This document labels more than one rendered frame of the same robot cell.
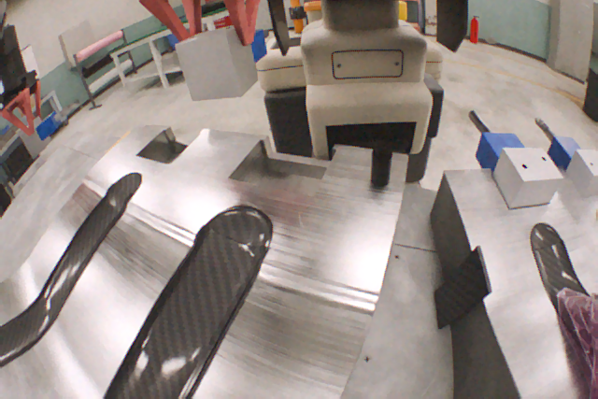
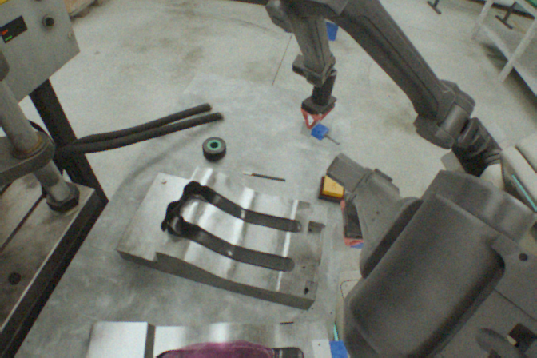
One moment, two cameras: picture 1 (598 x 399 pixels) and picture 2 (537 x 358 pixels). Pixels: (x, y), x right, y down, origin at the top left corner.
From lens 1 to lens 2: 0.64 m
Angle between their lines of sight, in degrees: 47
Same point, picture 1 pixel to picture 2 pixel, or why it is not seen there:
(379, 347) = (272, 308)
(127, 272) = (272, 243)
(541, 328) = (268, 339)
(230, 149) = (313, 254)
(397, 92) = not seen: hidden behind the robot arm
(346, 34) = not seen: hidden behind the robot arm
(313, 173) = (314, 278)
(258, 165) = (313, 263)
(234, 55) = (338, 244)
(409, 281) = (293, 316)
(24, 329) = (240, 210)
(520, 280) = (284, 338)
